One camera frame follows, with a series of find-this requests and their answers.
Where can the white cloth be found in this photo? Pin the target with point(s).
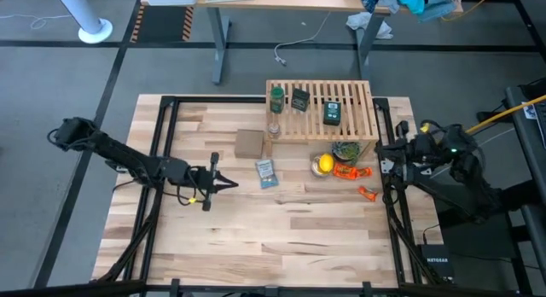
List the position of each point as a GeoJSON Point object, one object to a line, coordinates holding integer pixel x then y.
{"type": "Point", "coordinates": [369, 25]}

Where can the green-lidded oregano spice jar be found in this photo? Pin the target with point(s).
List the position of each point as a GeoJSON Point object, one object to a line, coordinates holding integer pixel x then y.
{"type": "Point", "coordinates": [277, 100]}

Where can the blue denim clothes pile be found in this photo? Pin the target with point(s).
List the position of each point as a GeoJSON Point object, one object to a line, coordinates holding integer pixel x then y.
{"type": "Point", "coordinates": [439, 2]}

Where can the yellow lemon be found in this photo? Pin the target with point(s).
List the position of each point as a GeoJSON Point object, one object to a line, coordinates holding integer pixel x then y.
{"type": "Point", "coordinates": [327, 162]}

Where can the wooden slatted shelf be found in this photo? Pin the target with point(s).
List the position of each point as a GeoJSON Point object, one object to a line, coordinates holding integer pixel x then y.
{"type": "Point", "coordinates": [358, 118]}

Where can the black mat with hazard stripes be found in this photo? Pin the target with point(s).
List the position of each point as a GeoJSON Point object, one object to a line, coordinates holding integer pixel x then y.
{"type": "Point", "coordinates": [164, 24]}

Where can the black metal table frame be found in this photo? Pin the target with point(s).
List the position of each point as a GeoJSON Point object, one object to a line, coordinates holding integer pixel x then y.
{"type": "Point", "coordinates": [147, 228]}

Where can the light blue snack bag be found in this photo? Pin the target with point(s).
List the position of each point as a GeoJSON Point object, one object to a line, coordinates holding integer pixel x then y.
{"type": "Point", "coordinates": [266, 174]}

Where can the black network router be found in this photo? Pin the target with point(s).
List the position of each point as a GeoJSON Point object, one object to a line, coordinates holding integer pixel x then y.
{"type": "Point", "coordinates": [437, 263]}

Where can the wooden desk with grey legs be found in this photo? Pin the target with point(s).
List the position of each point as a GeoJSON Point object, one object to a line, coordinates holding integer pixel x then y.
{"type": "Point", "coordinates": [290, 0]}

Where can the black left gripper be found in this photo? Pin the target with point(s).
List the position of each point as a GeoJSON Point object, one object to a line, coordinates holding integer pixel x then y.
{"type": "Point", "coordinates": [205, 177]}

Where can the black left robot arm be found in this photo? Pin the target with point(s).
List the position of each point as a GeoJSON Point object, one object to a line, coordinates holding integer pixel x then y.
{"type": "Point", "coordinates": [128, 156]}

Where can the succulent plant in black pot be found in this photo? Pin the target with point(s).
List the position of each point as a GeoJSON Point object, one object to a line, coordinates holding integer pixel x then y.
{"type": "Point", "coordinates": [347, 151]}

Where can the large orange candy packet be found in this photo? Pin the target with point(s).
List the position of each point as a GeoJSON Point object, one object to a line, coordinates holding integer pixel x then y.
{"type": "Point", "coordinates": [350, 172]}

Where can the small brown cardboard box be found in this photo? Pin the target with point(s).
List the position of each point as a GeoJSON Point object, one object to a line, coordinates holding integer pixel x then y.
{"type": "Point", "coordinates": [249, 143]}

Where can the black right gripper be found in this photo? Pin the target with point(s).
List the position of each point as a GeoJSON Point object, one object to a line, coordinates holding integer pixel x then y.
{"type": "Point", "coordinates": [405, 158]}

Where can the small cork-topped glass jar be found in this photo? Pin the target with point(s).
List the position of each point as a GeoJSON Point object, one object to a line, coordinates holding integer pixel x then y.
{"type": "Point", "coordinates": [274, 130]}

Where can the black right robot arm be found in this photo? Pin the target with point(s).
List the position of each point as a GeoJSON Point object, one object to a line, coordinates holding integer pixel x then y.
{"type": "Point", "coordinates": [465, 169]}

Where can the cyan cloth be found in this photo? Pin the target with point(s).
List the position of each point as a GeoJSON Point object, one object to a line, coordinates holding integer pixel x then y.
{"type": "Point", "coordinates": [409, 0]}

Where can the small orange candy packet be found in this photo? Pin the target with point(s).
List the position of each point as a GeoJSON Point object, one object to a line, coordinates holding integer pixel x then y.
{"type": "Point", "coordinates": [367, 193]}

